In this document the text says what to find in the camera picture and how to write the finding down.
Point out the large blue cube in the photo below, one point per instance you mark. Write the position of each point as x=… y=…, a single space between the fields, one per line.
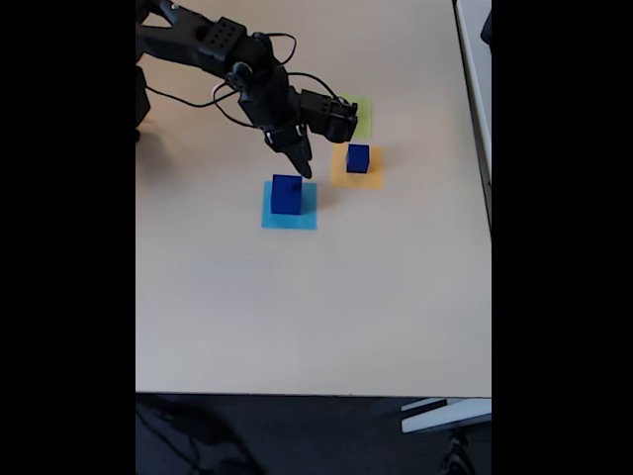
x=284 y=203

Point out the medium blue cube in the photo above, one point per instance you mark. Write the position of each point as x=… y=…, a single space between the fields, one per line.
x=358 y=161

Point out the orange paper square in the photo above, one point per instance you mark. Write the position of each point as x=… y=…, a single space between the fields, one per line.
x=341 y=180

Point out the light blue paper square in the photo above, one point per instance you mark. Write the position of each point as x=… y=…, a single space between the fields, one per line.
x=309 y=220

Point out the green paper square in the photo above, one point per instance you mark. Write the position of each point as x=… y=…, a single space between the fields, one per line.
x=363 y=116

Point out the dark blue object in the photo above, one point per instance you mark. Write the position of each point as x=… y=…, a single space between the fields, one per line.
x=487 y=29

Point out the white table foot bar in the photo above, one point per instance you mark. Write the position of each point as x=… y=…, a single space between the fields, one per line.
x=445 y=418

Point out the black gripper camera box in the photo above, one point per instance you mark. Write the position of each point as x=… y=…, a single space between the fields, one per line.
x=326 y=119

